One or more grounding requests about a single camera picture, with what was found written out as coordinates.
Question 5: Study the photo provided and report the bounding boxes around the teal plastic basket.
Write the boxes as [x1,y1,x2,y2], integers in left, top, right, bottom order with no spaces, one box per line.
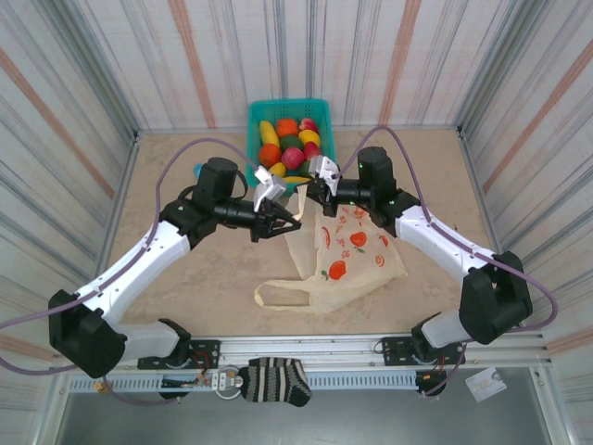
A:
[246,97,337,196]

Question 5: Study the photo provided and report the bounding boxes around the beige fruit-print plastic bag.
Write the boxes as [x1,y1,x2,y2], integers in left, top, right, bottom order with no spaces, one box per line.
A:
[253,183,409,315]

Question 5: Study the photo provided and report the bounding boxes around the long yellow fake fruit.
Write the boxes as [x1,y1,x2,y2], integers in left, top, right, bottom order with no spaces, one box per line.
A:
[258,120,282,149]

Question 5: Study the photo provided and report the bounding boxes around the black mounting plate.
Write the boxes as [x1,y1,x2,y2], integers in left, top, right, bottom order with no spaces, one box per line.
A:
[187,339,221,371]
[379,337,418,367]

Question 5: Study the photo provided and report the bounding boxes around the black striped sock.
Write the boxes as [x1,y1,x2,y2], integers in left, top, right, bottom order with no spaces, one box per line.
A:
[238,356,314,409]

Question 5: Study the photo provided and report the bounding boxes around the round metal clamp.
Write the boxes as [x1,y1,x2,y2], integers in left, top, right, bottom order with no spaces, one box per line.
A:
[211,365,245,401]

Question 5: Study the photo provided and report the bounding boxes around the white card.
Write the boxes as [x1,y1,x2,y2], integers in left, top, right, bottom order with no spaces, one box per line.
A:
[464,365,507,402]

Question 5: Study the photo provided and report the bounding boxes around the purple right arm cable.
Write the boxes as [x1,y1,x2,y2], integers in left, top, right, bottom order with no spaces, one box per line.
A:
[336,124,560,398]

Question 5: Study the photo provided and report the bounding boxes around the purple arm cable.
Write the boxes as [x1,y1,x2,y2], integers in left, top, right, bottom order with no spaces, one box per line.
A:
[0,137,260,405]
[336,124,560,398]

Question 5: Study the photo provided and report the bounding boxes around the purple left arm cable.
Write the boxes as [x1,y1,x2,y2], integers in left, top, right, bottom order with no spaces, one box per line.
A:
[0,137,260,405]

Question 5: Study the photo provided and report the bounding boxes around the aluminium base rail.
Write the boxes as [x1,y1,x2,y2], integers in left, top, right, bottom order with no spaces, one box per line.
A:
[106,334,552,370]

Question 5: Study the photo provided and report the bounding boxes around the white slotted cable duct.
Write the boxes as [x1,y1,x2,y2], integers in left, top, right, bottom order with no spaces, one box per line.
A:
[67,373,421,393]

